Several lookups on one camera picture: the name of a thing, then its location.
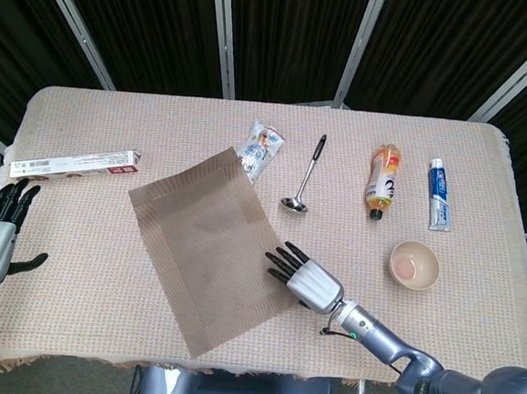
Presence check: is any brown woven placemat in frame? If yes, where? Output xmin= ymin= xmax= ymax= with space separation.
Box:
xmin=116 ymin=138 xmax=311 ymax=368

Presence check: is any beige woven tablecloth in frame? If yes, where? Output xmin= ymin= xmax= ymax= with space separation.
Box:
xmin=0 ymin=80 xmax=527 ymax=394

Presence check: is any orange drink bottle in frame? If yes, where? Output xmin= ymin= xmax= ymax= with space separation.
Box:
xmin=362 ymin=142 xmax=405 ymax=223

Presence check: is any light brown bowl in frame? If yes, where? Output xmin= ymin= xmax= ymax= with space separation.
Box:
xmin=387 ymin=238 xmax=442 ymax=294

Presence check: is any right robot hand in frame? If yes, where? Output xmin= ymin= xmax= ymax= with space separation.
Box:
xmin=260 ymin=238 xmax=350 ymax=318

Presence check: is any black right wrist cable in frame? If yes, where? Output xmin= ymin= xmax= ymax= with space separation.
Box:
xmin=317 ymin=313 xmax=408 ymax=374

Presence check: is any blue white toothpaste tube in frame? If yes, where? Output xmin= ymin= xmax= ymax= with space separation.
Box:
xmin=421 ymin=157 xmax=458 ymax=233

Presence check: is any long white red box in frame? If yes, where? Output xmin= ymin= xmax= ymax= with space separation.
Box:
xmin=8 ymin=139 xmax=143 ymax=192

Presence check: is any white foil snack bag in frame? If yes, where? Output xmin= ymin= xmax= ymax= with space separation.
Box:
xmin=234 ymin=118 xmax=287 ymax=189

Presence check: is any steel ladle black handle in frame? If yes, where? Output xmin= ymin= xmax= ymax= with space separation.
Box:
xmin=279 ymin=131 xmax=329 ymax=217

